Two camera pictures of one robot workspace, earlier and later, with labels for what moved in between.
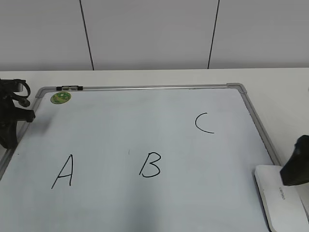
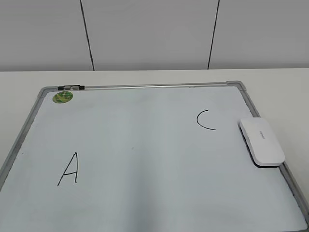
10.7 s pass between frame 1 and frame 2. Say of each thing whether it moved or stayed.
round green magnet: stayed
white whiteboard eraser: moved
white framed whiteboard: stayed
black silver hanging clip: stayed
